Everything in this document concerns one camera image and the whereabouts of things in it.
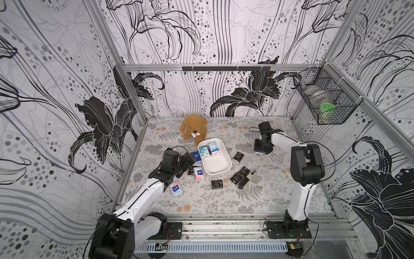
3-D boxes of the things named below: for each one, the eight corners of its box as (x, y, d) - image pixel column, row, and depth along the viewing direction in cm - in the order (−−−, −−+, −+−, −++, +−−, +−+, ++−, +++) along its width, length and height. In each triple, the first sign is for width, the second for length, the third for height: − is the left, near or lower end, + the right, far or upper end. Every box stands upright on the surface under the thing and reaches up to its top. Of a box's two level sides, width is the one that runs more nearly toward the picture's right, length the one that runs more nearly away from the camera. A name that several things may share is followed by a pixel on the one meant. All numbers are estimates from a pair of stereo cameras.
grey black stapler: (238, 188, 88) (239, 184, 84) (252, 172, 94) (253, 169, 90) (241, 191, 87) (243, 188, 83) (255, 175, 92) (257, 171, 89)
